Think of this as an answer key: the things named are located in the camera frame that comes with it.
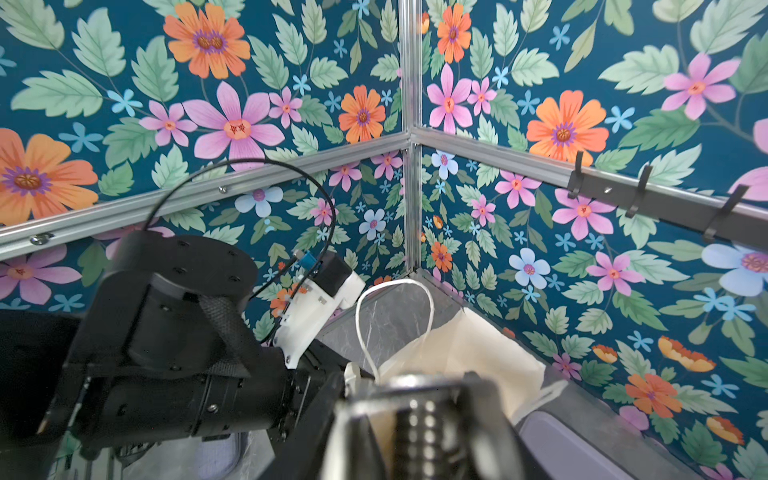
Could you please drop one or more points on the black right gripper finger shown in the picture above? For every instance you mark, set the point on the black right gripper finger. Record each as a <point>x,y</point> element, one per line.
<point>302,452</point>

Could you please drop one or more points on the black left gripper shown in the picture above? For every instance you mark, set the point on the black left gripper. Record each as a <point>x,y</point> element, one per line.
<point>315,368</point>

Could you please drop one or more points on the printed white paper bag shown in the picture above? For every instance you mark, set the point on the printed white paper bag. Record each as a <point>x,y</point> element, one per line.
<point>466,344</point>

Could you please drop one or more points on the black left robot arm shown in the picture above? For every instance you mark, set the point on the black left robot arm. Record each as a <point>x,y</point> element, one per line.
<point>163,353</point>

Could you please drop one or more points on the purple cutting mat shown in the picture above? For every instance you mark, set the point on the purple cutting mat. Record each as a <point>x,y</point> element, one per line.
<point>564,454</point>

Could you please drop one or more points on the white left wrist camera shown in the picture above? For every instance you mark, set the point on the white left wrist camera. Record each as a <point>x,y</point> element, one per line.
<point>332,286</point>

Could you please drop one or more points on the aluminium frame corner post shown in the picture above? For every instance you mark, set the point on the aluminium frame corner post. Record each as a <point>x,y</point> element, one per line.
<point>410,49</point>

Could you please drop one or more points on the black hook rail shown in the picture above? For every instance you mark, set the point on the black hook rail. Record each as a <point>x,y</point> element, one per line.
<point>730,218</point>

